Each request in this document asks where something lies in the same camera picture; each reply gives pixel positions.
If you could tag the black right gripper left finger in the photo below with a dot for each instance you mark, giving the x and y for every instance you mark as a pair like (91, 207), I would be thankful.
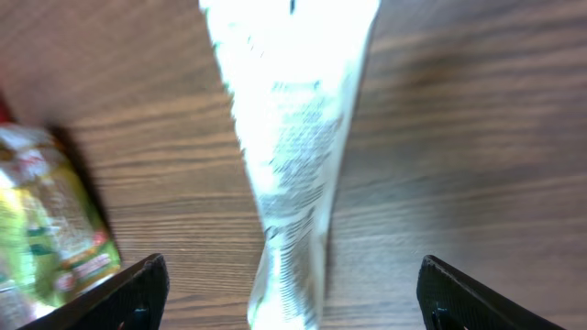
(134, 299)

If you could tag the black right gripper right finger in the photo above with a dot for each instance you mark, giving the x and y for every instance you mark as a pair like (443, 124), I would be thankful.
(450, 299)

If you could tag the green tea packet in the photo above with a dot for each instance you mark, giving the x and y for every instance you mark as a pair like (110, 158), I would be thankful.
(54, 243)

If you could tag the white cosmetic tube gold cap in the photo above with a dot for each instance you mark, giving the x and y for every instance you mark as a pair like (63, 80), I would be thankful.
(293, 71)

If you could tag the red spaghetti packet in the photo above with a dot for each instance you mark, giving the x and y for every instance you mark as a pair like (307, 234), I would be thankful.
(5, 114)

